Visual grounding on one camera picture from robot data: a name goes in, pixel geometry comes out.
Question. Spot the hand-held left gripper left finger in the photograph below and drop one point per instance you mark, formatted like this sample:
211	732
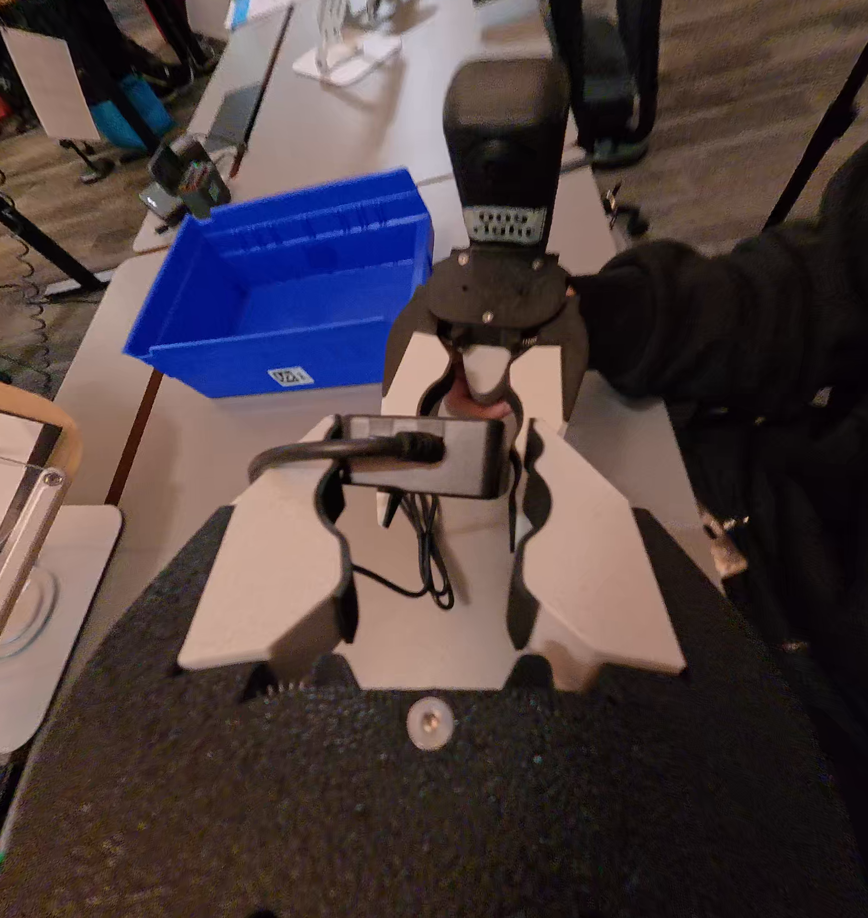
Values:
269	574

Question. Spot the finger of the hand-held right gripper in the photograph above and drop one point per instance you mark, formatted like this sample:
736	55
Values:
412	380
541	391

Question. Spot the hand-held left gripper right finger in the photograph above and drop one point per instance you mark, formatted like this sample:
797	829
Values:
599	574

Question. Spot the person's right forearm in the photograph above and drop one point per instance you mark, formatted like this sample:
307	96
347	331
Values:
692	315

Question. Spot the person's right hand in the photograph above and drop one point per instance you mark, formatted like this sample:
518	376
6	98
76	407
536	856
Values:
469	407

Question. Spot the black clamp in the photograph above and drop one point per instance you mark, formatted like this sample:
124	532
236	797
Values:
624	211

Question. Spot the blue plastic bin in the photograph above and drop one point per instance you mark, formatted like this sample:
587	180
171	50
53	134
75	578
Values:
283	315

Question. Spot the clipboard stand with paper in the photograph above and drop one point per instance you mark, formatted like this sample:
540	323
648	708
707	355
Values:
61	574

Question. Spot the person's black hoodie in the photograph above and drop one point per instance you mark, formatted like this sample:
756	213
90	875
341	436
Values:
799	502

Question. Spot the white stand base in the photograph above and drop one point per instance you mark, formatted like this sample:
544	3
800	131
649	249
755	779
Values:
348	64

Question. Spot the black battery pack device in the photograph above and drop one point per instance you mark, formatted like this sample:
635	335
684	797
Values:
190	179

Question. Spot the black tripod stand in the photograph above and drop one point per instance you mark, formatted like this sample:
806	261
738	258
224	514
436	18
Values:
828	122

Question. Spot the blue bag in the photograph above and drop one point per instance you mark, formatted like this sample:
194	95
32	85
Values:
132	115

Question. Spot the white sign board on stand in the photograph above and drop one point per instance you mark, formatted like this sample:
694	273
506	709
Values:
50	86

